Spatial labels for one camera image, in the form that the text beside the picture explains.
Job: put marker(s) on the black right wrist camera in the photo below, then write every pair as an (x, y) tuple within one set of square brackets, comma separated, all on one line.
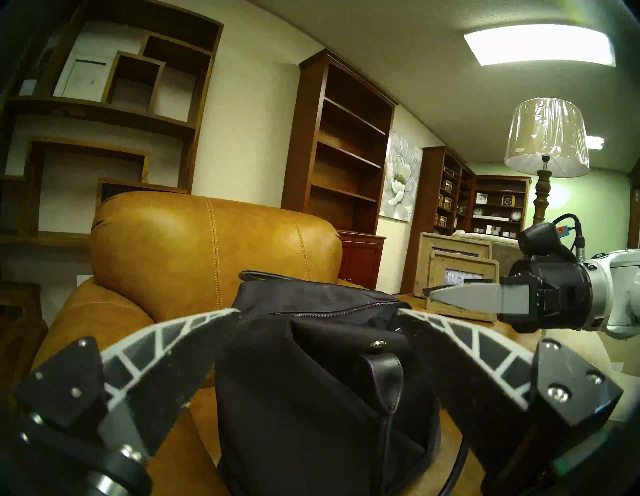
[(542, 240)]

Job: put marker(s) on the grey upholstered armchair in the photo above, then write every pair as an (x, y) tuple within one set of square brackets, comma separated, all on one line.
[(505, 250)]

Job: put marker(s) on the wooden table lamp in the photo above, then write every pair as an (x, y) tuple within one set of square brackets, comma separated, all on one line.
[(547, 135)]

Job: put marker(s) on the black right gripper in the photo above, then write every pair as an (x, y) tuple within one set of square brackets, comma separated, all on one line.
[(565, 295)]

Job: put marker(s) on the tan leather armchair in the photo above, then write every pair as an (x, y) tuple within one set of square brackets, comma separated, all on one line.
[(190, 245)]

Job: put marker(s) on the small rustic wood picture frame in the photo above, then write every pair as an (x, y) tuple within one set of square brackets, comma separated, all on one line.
[(462, 260)]

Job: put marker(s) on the black zipper handbag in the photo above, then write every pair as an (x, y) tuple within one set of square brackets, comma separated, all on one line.
[(300, 400)]

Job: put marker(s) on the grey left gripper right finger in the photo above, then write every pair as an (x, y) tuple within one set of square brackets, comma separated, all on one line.
[(570, 390)]

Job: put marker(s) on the white flower painting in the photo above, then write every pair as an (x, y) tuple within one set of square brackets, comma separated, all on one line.
[(400, 180)]

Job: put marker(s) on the open wooden shelf unit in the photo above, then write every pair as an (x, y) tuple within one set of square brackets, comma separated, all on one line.
[(100, 130)]

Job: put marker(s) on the cherry wood bookcase hutch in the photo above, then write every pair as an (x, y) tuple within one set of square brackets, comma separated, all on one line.
[(305, 150)]

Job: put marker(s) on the white framed certificate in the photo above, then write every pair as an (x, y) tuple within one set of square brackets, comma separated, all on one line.
[(85, 80)]

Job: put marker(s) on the ceiling light panel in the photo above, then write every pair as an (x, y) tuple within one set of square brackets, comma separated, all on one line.
[(540, 45), (595, 142)]

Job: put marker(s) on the large rustic wood picture frame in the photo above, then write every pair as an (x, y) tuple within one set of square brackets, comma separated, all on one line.
[(425, 240)]

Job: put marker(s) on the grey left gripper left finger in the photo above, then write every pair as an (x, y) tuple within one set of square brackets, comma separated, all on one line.
[(60, 385)]

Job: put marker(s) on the dark bookcase with ornaments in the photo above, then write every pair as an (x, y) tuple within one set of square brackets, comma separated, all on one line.
[(500, 210)]

